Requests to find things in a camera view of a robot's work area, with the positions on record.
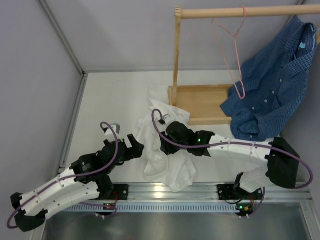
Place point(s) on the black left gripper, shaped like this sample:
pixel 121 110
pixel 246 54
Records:
pixel 135 151

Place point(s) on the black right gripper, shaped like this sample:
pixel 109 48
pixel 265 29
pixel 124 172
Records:
pixel 166 148

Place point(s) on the white shirt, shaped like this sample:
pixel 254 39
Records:
pixel 166 163

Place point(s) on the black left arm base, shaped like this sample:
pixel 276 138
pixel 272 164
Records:
pixel 120 192

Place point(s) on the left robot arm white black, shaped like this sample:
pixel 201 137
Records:
pixel 85 179

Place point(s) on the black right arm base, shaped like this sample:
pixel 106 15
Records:
pixel 234 195

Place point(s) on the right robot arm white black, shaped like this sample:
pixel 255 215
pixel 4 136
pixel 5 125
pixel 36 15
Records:
pixel 277 162

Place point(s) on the blue checkered shirt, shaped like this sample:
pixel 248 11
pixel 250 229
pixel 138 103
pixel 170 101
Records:
pixel 275 83

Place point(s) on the wooden clothes rack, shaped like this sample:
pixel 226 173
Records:
pixel 201 92

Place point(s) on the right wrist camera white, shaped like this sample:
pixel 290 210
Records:
pixel 167 119

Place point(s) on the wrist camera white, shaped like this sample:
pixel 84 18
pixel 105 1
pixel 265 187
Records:
pixel 167 119
pixel 113 128

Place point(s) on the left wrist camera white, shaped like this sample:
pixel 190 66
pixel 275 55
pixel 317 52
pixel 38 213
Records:
pixel 113 128

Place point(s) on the aluminium corner frame post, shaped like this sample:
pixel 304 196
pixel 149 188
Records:
pixel 83 76

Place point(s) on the slotted cable duct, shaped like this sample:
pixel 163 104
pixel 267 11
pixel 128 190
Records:
pixel 159 207

